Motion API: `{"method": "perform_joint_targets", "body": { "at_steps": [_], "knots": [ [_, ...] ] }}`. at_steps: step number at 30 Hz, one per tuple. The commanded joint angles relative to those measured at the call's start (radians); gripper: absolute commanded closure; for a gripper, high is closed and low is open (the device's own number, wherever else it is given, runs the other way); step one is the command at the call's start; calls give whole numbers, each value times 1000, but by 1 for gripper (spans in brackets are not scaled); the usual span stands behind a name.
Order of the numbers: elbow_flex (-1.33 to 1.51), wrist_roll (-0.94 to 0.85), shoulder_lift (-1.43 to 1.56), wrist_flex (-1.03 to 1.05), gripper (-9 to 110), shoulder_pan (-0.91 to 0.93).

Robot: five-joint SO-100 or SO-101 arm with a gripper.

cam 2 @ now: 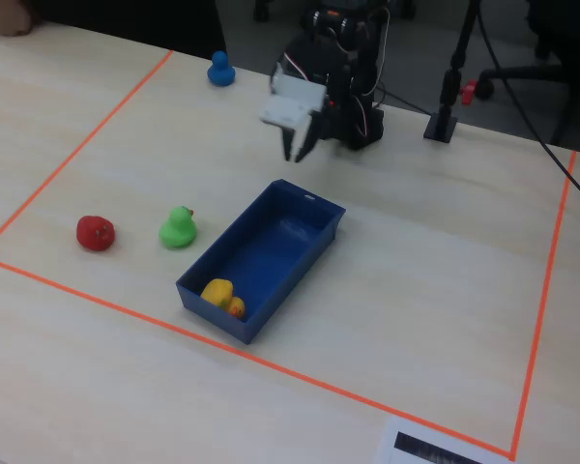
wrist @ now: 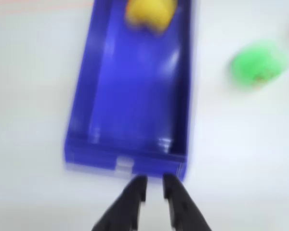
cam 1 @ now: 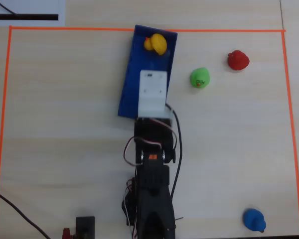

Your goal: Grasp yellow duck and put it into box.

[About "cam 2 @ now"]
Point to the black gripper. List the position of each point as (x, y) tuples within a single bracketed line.
[(304, 136)]

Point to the yellow rubber duck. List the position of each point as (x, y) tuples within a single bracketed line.
[(221, 296)]

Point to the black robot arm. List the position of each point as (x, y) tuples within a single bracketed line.
[(357, 72)]

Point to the blue rubber duck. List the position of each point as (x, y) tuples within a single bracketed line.
[(221, 70)]

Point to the blue plastic box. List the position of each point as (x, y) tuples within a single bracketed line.
[(266, 263)]

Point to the green rubber duck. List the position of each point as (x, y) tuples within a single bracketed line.
[(178, 229)]

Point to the red rubber duck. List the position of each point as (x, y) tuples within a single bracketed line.
[(95, 233)]

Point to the bare person hand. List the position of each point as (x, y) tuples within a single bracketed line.
[(5, 17)]

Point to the red clamp knob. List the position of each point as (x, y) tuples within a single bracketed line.
[(469, 93)]

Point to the orange tape border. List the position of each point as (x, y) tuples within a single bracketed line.
[(77, 150)]

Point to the black office chair base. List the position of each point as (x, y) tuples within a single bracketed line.
[(527, 72)]

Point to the white paper with black bar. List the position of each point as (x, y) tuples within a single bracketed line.
[(430, 444)]

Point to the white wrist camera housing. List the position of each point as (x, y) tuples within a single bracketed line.
[(292, 104)]

